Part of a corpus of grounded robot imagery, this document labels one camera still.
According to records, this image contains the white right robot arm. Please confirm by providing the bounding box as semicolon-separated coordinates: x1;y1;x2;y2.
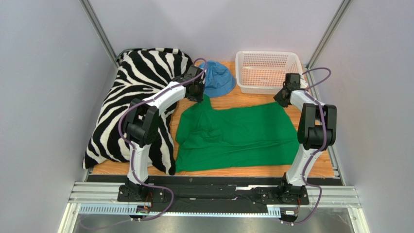
274;73;338;202

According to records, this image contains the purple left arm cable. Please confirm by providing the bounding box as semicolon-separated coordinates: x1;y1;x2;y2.
117;58;208;222

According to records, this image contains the zebra striped pillow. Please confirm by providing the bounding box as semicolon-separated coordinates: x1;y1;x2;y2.
81;48;193;169

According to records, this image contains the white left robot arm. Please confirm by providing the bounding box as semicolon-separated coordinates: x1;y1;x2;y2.
118;65;206;200

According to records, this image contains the green t shirt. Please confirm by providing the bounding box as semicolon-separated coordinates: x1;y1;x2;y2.
175;96;299;172

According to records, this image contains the aluminium frame post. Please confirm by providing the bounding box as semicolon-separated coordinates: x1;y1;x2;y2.
306;0;352;70
79;0;119;68

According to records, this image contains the blue bucket hat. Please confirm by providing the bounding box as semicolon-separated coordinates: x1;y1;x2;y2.
204;60;236;98

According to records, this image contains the left aluminium frame post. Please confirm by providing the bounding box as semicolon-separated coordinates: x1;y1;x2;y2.
79;0;119;68

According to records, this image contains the right aluminium frame post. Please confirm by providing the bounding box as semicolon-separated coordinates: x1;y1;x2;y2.
306;0;352;70

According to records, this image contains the white plastic basket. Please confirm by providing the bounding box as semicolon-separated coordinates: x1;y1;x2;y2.
235;51;308;95

